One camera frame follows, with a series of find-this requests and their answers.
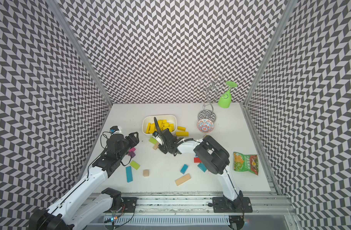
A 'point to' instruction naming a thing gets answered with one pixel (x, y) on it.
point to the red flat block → (197, 160)
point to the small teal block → (184, 168)
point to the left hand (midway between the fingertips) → (135, 135)
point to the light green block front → (134, 165)
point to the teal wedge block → (202, 166)
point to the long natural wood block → (182, 178)
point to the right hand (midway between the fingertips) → (162, 144)
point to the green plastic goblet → (225, 100)
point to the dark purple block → (132, 154)
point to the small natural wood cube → (146, 172)
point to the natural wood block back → (155, 146)
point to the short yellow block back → (181, 128)
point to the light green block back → (153, 140)
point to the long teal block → (129, 174)
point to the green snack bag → (243, 163)
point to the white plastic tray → (165, 121)
